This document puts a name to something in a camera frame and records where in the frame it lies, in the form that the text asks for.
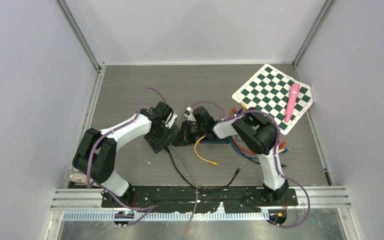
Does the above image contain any blue ethernet cable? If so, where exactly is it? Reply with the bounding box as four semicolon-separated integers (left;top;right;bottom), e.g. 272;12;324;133
229;110;292;161

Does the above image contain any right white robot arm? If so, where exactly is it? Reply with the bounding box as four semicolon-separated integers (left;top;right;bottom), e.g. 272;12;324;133
181;106;289;205

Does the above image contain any green white checkered board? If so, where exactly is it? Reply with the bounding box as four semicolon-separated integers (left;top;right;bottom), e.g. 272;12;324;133
231;64;313;135

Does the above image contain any black router box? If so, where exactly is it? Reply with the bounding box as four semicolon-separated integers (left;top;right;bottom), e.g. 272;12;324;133
144;125;180;154

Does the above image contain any black router cable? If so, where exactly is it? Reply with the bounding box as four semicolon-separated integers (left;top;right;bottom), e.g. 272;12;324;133
163;147;243;194

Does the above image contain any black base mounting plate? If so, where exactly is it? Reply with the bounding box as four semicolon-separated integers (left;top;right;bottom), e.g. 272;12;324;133
101;185;298;214

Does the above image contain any grey router cable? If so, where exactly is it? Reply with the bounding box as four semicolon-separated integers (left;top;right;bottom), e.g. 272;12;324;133
169;145;200;240

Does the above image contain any black ribbed network switch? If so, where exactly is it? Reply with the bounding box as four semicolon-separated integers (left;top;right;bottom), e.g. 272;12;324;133
200;136;231;144

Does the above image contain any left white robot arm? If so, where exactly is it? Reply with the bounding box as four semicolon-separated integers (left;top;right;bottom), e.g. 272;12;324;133
72;101;180;207

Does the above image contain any pink cylindrical tube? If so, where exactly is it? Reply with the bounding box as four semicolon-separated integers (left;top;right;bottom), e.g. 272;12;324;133
284;83;300;123

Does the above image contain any clear glitter tube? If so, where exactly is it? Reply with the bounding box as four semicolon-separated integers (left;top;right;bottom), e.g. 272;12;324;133
64;170;87;185

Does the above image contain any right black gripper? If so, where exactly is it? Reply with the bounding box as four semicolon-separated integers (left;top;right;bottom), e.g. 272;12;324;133
172;121;206;148

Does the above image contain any red ethernet cable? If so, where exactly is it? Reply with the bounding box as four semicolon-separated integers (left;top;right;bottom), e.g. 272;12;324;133
229;105;287;157

